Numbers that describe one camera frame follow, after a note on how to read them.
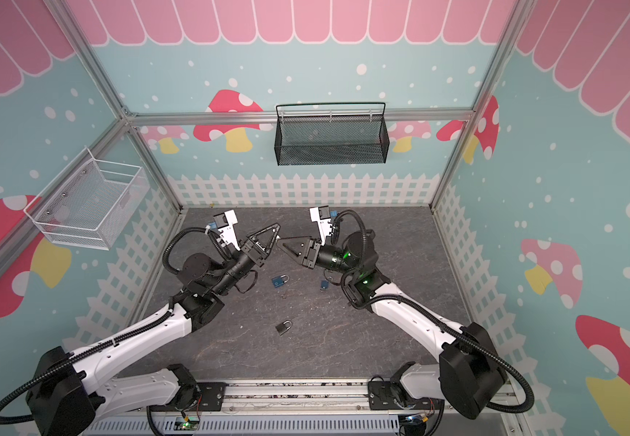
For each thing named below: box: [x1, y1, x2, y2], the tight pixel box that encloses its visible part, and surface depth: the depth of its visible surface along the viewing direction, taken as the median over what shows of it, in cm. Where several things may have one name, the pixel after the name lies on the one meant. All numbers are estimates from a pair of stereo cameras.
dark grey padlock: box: [275, 319, 293, 337], surface depth 89 cm
